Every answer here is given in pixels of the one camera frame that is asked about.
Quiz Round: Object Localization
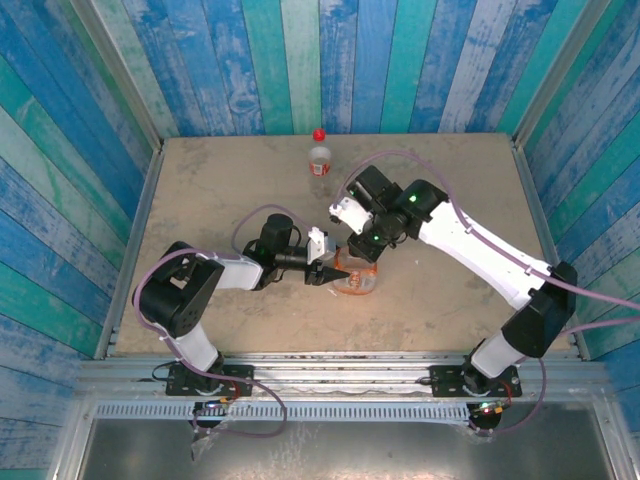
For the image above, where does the aluminium frame post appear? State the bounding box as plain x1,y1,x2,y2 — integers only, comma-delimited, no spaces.
512,0,609,147
69,0,164,151

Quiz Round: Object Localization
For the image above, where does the aluminium front rail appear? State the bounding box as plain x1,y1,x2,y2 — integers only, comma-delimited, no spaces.
74,351,614,401

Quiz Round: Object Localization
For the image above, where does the small control circuit board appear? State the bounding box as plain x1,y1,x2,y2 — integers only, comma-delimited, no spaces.
193,396,236,411
469,398,511,417

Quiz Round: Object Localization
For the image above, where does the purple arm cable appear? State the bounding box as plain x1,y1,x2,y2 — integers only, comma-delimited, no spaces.
133,203,321,440
333,149,640,437

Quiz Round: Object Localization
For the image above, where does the clear bottle red label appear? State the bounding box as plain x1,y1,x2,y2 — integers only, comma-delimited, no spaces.
308,128,334,196

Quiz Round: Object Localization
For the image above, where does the grey slotted cable duct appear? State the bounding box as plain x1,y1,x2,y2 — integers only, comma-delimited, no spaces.
93,401,472,422

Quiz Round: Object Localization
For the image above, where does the clear plastic bag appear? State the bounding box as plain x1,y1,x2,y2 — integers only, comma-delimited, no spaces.
189,422,224,461

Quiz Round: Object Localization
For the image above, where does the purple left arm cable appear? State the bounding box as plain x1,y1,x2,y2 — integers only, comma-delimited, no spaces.
133,203,321,440

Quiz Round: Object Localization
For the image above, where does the clear bottle orange label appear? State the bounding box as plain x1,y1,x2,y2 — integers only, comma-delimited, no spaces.
331,244,380,297

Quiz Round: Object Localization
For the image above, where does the aluminium side rail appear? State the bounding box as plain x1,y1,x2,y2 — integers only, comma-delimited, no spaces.
94,143,166,359
512,140,592,361

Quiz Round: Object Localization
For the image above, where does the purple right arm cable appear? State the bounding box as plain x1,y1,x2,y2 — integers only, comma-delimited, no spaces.
333,149,640,437

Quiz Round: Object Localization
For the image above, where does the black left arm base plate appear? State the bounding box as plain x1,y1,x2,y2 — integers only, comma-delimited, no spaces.
165,363,255,398

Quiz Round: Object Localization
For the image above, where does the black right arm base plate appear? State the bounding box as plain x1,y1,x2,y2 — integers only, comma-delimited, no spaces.
429,364,523,399

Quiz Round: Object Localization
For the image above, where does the steel sheet panel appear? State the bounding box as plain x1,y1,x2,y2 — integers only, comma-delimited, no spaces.
49,417,621,480

